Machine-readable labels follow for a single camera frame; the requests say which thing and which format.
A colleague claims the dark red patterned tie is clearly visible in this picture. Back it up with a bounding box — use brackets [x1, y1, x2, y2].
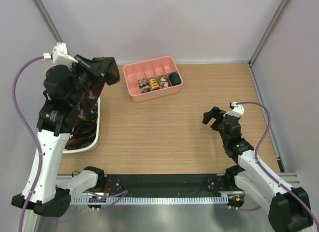
[74, 54, 122, 123]

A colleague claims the white perforated plastic basket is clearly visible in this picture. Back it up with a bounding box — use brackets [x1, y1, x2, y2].
[63, 91, 100, 154]

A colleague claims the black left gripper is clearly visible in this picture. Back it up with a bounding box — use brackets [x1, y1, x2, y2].
[69, 54, 110, 107]

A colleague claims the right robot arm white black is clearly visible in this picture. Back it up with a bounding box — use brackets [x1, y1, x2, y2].
[202, 102, 319, 232]

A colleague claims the rolled yellow tie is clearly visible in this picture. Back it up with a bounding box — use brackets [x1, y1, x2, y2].
[149, 78, 161, 91]

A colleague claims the rolled white floral tie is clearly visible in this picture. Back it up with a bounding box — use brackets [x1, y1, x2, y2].
[159, 76, 171, 88]

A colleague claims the left aluminium frame post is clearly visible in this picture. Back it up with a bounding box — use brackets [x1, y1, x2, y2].
[32, 0, 63, 42]

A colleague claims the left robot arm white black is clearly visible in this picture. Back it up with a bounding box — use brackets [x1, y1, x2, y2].
[11, 57, 114, 218]

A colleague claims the aluminium frame post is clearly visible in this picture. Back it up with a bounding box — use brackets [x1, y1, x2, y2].
[32, 0, 63, 42]
[248, 0, 297, 66]

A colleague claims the right aluminium frame post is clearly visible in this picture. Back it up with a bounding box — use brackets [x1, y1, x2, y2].
[248, 0, 297, 66]

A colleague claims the perforated metal cable rail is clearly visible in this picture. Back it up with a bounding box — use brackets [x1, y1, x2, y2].
[70, 195, 228, 206]

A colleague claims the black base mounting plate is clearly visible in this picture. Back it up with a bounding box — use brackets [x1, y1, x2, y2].
[105, 174, 240, 198]

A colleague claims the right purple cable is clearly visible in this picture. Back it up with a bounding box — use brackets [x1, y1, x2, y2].
[229, 101, 319, 225]

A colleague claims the rolled dark teal tie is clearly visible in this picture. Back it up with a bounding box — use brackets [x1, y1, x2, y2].
[168, 72, 181, 86]

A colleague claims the pink divided organizer tray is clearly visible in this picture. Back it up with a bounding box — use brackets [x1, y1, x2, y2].
[123, 56, 183, 102]

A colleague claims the purple cable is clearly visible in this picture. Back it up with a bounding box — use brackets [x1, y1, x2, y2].
[12, 55, 54, 232]
[229, 101, 319, 225]

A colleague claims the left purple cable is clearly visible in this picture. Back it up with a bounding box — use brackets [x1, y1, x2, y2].
[12, 55, 54, 232]

